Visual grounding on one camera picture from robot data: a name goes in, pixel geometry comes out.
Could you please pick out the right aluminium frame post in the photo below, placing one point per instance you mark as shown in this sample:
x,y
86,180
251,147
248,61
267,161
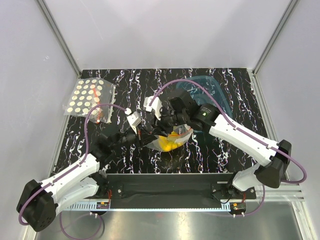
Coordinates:
x,y
275,35

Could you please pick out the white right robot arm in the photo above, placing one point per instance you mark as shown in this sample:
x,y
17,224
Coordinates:
x,y
272,157

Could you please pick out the teal transparent plastic container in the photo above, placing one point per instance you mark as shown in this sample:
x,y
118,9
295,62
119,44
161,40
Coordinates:
x,y
207,93

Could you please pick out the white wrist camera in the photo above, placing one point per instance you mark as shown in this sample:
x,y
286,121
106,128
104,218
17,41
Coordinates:
x,y
153,104
134,119

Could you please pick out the yellow toy banana bunch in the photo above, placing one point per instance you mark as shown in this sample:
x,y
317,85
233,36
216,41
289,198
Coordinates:
x,y
167,145

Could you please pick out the aluminium frame post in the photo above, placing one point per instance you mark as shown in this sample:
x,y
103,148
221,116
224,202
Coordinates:
x,y
275,35
58,35

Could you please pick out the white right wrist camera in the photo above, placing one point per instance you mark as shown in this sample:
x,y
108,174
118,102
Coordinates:
x,y
153,104

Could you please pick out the aluminium frame rail front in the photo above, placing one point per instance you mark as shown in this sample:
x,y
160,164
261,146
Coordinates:
x,y
117,200

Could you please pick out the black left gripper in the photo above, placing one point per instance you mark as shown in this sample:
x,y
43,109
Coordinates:
x,y
143,137

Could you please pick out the clear zip bag orange zipper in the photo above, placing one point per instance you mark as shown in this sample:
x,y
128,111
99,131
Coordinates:
x,y
180,134

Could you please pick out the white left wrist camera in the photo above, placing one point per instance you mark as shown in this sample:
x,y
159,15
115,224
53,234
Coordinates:
x,y
134,119

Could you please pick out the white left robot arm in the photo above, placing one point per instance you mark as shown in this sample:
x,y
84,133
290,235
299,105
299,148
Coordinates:
x,y
41,201

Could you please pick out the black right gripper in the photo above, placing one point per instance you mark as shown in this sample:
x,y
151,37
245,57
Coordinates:
x,y
159,126

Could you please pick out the left aluminium frame post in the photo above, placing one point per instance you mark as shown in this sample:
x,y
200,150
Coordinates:
x,y
58,35

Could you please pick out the clear bag with round stickers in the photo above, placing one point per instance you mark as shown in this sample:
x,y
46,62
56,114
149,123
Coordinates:
x,y
88,93

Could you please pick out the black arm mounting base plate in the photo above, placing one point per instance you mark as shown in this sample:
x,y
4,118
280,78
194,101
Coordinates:
x,y
170,184

